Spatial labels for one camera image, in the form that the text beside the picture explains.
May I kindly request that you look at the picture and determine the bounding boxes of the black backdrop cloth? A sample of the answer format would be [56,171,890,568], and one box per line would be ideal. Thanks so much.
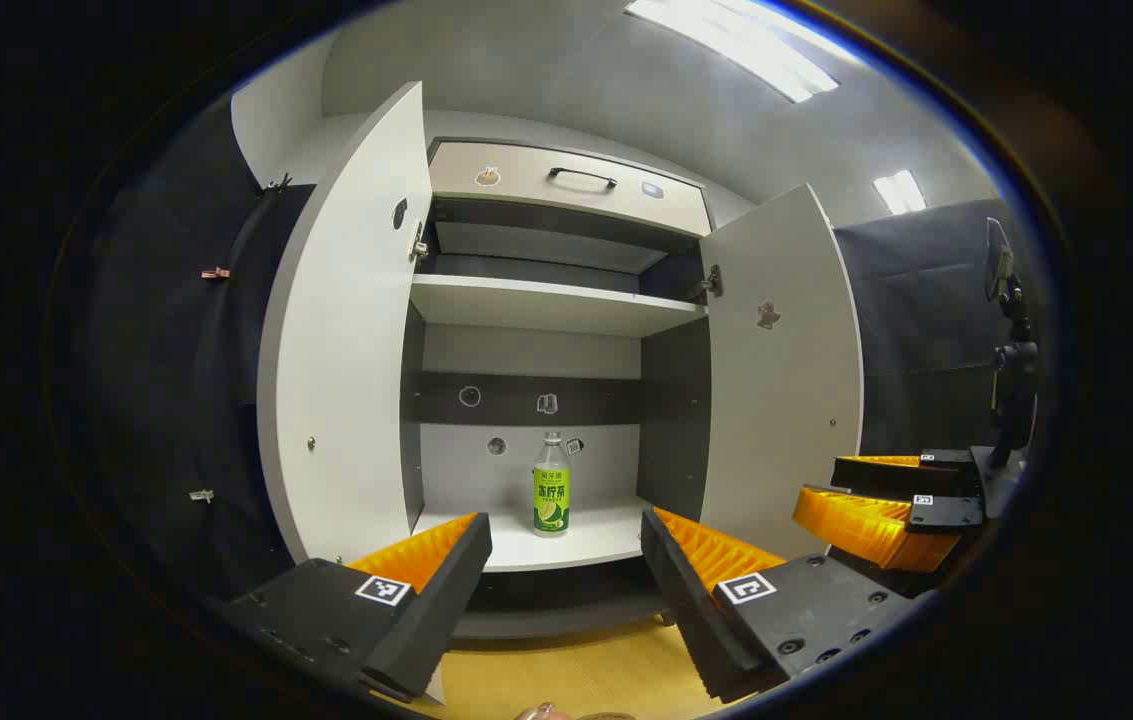
[91,100,1027,601]

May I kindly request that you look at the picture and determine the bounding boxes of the small ceiling light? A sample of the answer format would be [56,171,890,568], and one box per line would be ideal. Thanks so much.
[873,169,927,216]

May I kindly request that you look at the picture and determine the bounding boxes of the green label clear bottle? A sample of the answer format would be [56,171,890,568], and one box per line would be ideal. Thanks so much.
[532,432,572,539]

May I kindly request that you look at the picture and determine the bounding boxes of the white cabinet door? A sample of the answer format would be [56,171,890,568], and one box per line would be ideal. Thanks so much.
[256,82,434,566]
[701,183,864,561]

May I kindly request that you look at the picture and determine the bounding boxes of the white drawer with black handle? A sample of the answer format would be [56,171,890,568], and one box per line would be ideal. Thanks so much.
[428,140,712,238]

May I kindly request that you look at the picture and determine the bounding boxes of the long ceiling light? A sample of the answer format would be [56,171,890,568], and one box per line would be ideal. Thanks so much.
[624,0,839,104]

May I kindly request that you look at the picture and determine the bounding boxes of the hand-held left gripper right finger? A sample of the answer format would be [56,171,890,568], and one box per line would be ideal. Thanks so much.
[639,505,917,704]

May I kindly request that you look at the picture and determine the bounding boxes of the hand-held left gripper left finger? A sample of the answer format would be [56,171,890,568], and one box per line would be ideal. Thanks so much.
[221,512,494,704]

